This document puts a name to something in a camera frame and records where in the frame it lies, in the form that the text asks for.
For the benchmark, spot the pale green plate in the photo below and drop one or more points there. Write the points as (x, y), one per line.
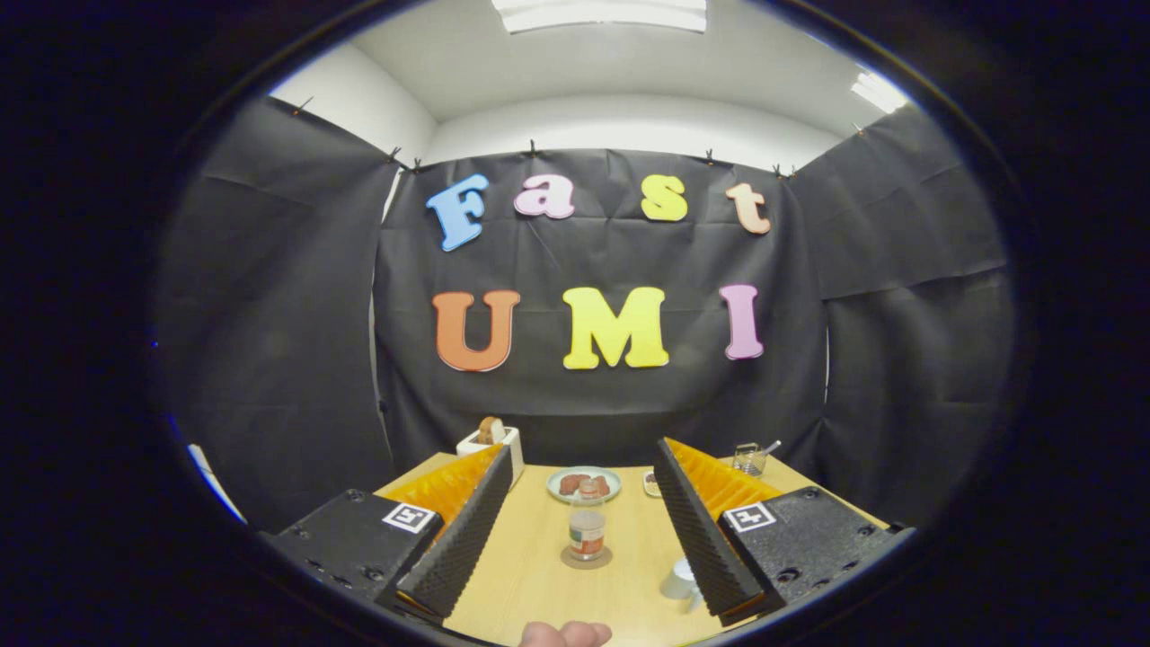
(555, 490)

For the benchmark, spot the white divided dish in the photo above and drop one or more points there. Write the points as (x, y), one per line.
(650, 485)

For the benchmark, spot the long ceiling light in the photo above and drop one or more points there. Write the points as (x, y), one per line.
(602, 13)

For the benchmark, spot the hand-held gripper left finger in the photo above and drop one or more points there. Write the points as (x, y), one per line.
(467, 530)

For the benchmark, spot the brown meat piece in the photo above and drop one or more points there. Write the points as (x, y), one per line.
(604, 486)
(570, 484)

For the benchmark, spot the clear plastic juice bottle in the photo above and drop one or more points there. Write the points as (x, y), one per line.
(587, 535)

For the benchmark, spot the white toaster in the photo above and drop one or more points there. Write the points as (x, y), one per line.
(517, 454)

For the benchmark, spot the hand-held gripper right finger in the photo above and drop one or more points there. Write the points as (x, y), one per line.
(696, 530)

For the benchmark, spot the clear glass container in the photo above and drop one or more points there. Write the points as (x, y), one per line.
(747, 462)

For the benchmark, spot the wooden table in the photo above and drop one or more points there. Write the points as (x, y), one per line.
(539, 575)

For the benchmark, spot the round brown coaster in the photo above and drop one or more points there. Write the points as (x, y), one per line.
(568, 562)

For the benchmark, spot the small ceiling light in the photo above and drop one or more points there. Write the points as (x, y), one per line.
(880, 92)

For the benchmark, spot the white cup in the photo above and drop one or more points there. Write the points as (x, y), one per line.
(678, 582)

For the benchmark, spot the toast slice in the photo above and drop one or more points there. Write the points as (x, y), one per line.
(488, 429)

